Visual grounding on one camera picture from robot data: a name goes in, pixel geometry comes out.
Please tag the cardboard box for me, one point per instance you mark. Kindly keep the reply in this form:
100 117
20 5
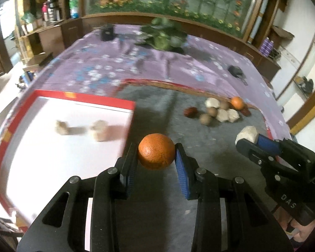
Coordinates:
282 32

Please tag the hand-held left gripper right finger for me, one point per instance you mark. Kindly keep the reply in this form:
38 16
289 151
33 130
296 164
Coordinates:
182 173

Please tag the dark shoes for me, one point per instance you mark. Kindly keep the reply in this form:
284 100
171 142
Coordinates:
305 84

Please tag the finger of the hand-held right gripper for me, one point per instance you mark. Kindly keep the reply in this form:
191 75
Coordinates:
269 143
249 151

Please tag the white rolled paper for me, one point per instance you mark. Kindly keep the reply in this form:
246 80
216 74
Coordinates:
260 15

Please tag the purple floral cloth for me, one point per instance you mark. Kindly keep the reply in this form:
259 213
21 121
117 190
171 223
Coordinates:
94 65

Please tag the person's right hand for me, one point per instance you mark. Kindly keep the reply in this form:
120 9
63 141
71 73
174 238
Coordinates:
296 231

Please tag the red cardboard tray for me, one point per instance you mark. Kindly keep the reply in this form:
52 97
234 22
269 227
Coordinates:
55 162

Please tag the green bag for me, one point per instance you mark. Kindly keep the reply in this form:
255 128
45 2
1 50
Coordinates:
28 17

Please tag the purple cans on sideboard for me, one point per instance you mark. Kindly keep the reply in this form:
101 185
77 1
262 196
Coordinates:
266 46

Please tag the white lumpy fruit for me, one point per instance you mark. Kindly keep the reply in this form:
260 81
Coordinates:
248 134
222 115
99 131
61 127
232 115
212 101

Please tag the wooden cabinet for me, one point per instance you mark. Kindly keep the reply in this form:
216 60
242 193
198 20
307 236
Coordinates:
65 34

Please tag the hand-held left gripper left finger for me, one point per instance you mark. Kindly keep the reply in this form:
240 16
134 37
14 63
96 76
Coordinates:
131 173

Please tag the green plastic bottle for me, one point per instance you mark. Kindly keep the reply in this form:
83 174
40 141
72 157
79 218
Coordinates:
74 6

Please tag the large orange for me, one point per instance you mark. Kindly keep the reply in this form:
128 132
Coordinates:
156 151

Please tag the wooden stool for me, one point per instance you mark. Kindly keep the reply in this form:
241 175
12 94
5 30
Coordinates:
39 61

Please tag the green leafy plant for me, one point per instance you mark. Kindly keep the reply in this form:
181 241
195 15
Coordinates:
162 35

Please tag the small black object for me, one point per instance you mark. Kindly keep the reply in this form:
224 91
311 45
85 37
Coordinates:
236 71

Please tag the pink bottle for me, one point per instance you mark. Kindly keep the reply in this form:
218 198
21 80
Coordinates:
45 11

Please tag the small orange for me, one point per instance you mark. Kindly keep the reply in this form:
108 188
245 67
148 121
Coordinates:
236 103

